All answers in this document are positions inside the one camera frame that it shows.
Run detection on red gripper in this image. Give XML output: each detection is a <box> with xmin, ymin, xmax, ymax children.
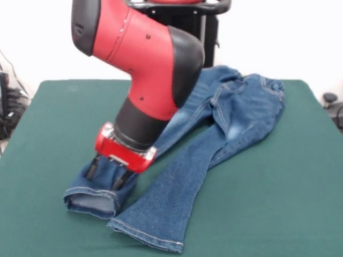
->
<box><xmin>85</xmin><ymin>122</ymin><xmax>159</xmax><ymax>191</ymax></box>

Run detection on black cable tangle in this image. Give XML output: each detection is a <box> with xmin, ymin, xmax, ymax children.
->
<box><xmin>0</xmin><ymin>49</ymin><xmax>30</xmax><ymax>140</ymax></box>

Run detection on black robot pedestal with handle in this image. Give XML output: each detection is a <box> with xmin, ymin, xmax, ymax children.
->
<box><xmin>125</xmin><ymin>0</ymin><xmax>232</xmax><ymax>67</ymax></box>

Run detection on blue denim jeans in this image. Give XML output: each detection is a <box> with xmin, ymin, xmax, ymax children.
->
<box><xmin>63</xmin><ymin>65</ymin><xmax>285</xmax><ymax>254</ymax></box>

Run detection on dark green table cloth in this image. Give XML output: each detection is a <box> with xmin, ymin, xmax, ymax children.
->
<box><xmin>0</xmin><ymin>79</ymin><xmax>343</xmax><ymax>257</ymax></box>

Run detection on black round knob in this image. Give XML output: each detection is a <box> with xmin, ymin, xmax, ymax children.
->
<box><xmin>323</xmin><ymin>92</ymin><xmax>339</xmax><ymax>104</ymax></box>

